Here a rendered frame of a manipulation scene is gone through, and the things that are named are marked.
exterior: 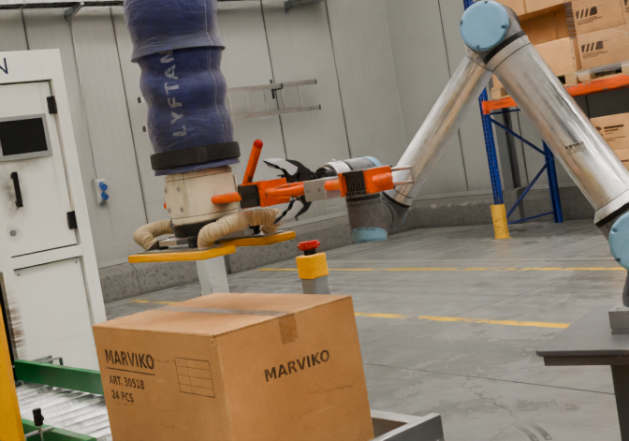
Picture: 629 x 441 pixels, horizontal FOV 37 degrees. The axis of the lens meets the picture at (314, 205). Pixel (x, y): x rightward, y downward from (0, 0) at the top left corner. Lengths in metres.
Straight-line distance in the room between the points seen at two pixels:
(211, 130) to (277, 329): 0.52
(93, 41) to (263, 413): 9.87
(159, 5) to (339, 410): 1.06
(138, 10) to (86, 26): 9.45
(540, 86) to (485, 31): 0.18
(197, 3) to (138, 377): 0.93
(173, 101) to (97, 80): 9.41
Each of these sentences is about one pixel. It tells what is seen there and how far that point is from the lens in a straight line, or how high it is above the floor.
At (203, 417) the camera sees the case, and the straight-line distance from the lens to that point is 2.21.
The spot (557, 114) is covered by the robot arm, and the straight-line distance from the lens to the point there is 2.24.
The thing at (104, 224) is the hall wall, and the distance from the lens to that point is 11.58.
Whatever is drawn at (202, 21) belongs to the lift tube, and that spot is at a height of 1.66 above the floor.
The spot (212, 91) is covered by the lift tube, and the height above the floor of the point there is 1.49.
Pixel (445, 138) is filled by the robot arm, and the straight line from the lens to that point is 2.47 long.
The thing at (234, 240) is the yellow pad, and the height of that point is 1.12.
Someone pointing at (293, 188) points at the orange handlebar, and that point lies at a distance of 2.10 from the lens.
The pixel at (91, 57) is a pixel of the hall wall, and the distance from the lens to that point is 11.77.
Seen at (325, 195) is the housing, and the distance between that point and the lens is 2.03.
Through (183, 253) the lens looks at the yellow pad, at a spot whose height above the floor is 1.12.
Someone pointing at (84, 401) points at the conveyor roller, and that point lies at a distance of 3.64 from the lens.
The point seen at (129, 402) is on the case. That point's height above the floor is 0.75.
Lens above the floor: 1.29
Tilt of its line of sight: 3 degrees down
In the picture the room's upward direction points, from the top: 9 degrees counter-clockwise
